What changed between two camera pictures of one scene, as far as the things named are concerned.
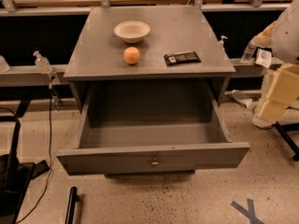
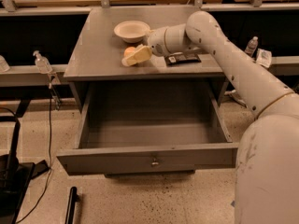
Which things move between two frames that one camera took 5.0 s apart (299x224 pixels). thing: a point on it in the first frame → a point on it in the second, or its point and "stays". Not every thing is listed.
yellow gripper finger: [284, 91] → [156, 38]
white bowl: [132, 31] stays
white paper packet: [263, 58] stays
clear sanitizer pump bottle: [42, 63] stays
